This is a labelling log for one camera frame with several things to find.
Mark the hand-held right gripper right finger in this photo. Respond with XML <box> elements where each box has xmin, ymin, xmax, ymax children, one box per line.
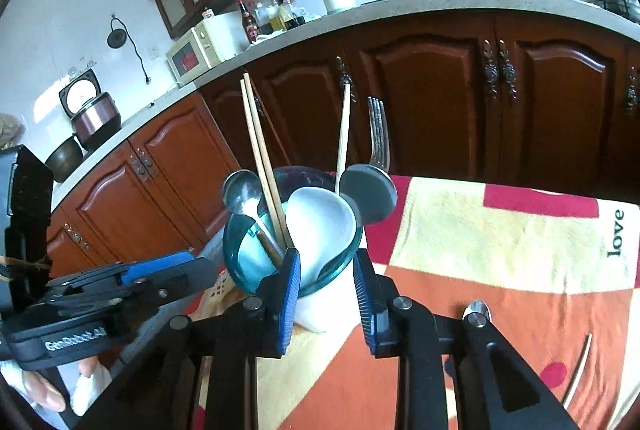
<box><xmin>352</xmin><ymin>248</ymin><xmax>578</xmax><ymax>430</ymax></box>

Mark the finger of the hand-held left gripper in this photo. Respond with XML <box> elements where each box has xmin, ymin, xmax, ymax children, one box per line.
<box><xmin>120</xmin><ymin>251</ymin><xmax>198</xmax><ymax>286</ymax></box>
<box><xmin>145</xmin><ymin>258</ymin><xmax>217</xmax><ymax>308</ymax></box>

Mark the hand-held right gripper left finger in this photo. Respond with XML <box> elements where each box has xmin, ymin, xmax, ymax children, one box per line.
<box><xmin>75</xmin><ymin>249</ymin><xmax>302</xmax><ymax>430</ymax></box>

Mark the teal utensil holder cup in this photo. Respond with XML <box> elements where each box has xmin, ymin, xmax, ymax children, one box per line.
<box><xmin>222</xmin><ymin>166</ymin><xmax>363</xmax><ymax>333</ymax></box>

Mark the white plastic rice spoon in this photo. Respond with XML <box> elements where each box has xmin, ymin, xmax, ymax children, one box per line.
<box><xmin>286</xmin><ymin>187</ymin><xmax>357</xmax><ymax>283</ymax></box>

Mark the metal spoon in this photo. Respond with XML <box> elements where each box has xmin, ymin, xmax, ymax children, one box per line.
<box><xmin>462</xmin><ymin>300</ymin><xmax>493</xmax><ymax>326</ymax></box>
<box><xmin>222</xmin><ymin>170</ymin><xmax>283</xmax><ymax>263</ymax></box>

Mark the grey plastic spoon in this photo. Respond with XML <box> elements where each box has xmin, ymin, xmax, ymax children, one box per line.
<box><xmin>339</xmin><ymin>164</ymin><xmax>398</xmax><ymax>227</ymax></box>

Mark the wooden chopstick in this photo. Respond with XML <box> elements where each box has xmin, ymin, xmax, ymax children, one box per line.
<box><xmin>240</xmin><ymin>79</ymin><xmax>283</xmax><ymax>256</ymax></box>
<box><xmin>243</xmin><ymin>71</ymin><xmax>293</xmax><ymax>251</ymax></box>
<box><xmin>335</xmin><ymin>82</ymin><xmax>352</xmax><ymax>193</ymax></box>
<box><xmin>562</xmin><ymin>332</ymin><xmax>594</xmax><ymax>411</ymax></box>

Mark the metal fork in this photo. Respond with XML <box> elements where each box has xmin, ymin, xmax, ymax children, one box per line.
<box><xmin>367</xmin><ymin>96</ymin><xmax>390</xmax><ymax>167</ymax></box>

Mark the person's left hand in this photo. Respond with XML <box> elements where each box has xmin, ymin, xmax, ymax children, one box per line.
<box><xmin>22</xmin><ymin>354</ymin><xmax>113</xmax><ymax>417</ymax></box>

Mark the dark metal pot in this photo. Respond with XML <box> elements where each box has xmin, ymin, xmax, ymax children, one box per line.
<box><xmin>45</xmin><ymin>135</ymin><xmax>85</xmax><ymax>184</ymax></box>

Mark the rice cooker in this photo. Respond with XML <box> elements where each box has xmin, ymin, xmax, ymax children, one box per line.
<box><xmin>59</xmin><ymin>69</ymin><xmax>123</xmax><ymax>151</ymax></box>

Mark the printed red orange tablecloth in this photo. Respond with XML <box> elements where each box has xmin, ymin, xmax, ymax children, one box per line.
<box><xmin>192</xmin><ymin>175</ymin><xmax>640</xmax><ymax>430</ymax></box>

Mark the brown wooden base cabinet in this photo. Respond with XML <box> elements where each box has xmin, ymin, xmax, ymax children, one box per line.
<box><xmin>47</xmin><ymin>7</ymin><xmax>640</xmax><ymax>281</ymax></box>

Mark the cream microwave oven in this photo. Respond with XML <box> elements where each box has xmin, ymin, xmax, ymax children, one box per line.
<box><xmin>166</xmin><ymin>12</ymin><xmax>251</xmax><ymax>85</ymax></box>

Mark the red label sauce bottle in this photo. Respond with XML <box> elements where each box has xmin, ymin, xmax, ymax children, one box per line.
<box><xmin>238</xmin><ymin>0</ymin><xmax>259</xmax><ymax>44</ymax></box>

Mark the clear condiment bottle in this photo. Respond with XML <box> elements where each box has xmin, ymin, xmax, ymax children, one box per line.
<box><xmin>255</xmin><ymin>2</ymin><xmax>274</xmax><ymax>36</ymax></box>

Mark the black corded wall fixture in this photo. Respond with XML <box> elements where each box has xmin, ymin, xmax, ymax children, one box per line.
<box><xmin>107</xmin><ymin>15</ymin><xmax>152</xmax><ymax>84</ymax></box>

